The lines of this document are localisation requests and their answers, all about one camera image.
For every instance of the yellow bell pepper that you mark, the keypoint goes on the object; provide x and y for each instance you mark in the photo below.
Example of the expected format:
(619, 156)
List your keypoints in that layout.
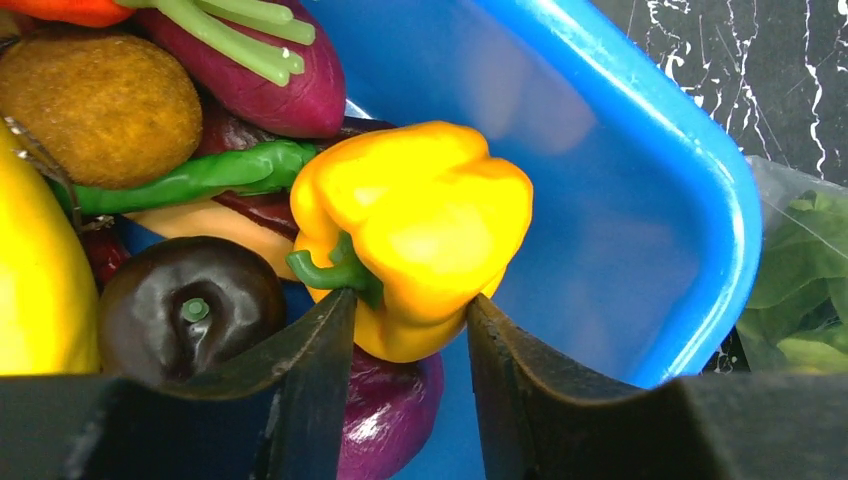
(418, 220)

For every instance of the orange carrot green stems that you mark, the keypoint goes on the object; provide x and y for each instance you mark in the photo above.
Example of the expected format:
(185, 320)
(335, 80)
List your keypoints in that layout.
(204, 20)

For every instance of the purple sweet potato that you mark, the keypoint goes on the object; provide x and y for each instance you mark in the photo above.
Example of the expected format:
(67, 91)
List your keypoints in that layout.
(311, 105)

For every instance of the blue plastic basket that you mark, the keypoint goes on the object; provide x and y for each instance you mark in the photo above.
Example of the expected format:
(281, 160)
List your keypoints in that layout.
(646, 230)

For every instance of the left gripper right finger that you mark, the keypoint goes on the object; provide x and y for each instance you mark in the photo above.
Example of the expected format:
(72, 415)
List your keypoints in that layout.
(543, 415)

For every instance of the brown kiwi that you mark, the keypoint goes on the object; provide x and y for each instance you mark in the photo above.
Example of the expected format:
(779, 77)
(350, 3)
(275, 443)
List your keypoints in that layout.
(114, 110)

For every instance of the green chili pepper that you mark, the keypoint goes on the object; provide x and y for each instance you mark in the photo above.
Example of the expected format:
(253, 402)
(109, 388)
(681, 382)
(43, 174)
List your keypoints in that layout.
(264, 168)

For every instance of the large yellow fruit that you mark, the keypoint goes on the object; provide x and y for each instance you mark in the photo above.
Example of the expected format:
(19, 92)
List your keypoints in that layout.
(48, 294)

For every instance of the green leaf vegetable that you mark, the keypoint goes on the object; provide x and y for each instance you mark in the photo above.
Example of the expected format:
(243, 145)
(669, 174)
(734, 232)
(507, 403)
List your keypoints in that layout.
(795, 285)

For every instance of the clear zip top bag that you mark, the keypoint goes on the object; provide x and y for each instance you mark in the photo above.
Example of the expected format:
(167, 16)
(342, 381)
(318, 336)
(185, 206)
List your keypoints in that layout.
(795, 265)

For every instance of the purple red onion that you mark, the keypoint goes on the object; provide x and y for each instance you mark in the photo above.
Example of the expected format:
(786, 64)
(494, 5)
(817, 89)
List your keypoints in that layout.
(389, 414)

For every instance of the dark purple plum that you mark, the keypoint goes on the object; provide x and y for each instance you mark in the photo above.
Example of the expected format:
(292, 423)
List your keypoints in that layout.
(184, 306)

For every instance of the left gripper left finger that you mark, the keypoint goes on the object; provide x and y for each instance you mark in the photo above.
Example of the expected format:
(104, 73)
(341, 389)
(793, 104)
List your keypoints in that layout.
(273, 412)

